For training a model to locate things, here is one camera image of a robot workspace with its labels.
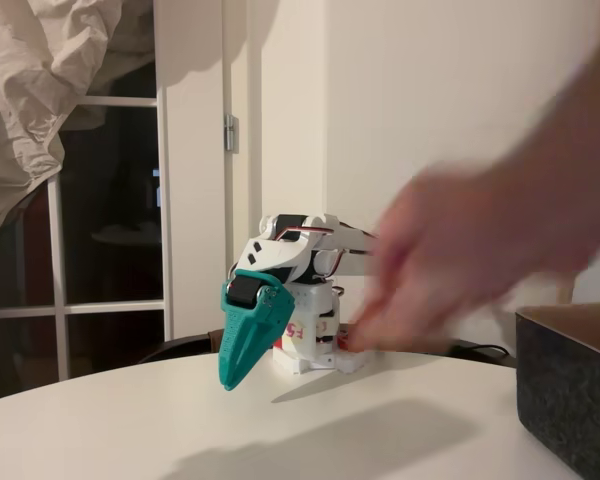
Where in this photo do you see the bare person forearm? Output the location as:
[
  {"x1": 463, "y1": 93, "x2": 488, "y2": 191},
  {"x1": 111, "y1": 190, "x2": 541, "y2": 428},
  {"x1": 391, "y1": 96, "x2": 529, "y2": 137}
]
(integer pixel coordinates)
[{"x1": 534, "y1": 29, "x2": 600, "y2": 281}]

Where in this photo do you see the dark grey felt basket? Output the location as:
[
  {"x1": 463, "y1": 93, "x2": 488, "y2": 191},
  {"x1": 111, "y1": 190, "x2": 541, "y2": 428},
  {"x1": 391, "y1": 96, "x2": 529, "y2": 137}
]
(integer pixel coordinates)
[{"x1": 513, "y1": 301, "x2": 600, "y2": 480}]

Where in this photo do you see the bare person hand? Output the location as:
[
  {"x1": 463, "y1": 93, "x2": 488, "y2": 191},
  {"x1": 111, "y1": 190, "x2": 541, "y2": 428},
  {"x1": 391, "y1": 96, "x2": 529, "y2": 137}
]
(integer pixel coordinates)
[{"x1": 349, "y1": 157, "x2": 571, "y2": 354}]

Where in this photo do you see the white toy brick base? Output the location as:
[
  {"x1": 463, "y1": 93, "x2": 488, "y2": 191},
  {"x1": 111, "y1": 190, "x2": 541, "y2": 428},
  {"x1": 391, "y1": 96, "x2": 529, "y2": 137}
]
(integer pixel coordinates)
[{"x1": 271, "y1": 344, "x2": 376, "y2": 376}]

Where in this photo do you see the dark brown wooden chair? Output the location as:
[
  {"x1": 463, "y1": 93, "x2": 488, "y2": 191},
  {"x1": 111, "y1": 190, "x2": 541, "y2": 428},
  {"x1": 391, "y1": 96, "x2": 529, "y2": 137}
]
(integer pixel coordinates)
[{"x1": 138, "y1": 324, "x2": 516, "y2": 369}]

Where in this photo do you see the silver door hinge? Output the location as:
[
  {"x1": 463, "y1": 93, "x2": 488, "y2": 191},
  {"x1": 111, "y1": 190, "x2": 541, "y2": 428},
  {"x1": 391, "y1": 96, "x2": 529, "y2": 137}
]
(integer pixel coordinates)
[{"x1": 223, "y1": 113, "x2": 241, "y2": 153}]

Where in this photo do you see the white framed glass door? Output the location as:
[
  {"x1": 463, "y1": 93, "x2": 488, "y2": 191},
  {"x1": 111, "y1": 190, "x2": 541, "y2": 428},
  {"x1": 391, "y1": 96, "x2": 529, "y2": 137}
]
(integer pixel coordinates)
[{"x1": 0, "y1": 47, "x2": 174, "y2": 404}]

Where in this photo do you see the beige crumpled curtain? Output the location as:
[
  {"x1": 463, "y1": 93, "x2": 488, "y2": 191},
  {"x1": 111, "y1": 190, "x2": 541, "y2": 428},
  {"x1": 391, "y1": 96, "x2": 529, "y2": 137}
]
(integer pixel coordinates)
[{"x1": 0, "y1": 0, "x2": 157, "y2": 261}]

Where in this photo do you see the red white servo wire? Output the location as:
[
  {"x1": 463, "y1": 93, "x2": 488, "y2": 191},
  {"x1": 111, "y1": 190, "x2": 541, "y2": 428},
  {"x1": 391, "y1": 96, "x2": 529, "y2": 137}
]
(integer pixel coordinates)
[{"x1": 273, "y1": 224, "x2": 334, "y2": 242}]

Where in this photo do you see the thin black cable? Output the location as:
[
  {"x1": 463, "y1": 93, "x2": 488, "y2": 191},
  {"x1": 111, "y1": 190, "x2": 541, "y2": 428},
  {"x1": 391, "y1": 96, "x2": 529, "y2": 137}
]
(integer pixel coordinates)
[{"x1": 447, "y1": 341, "x2": 512, "y2": 359}]

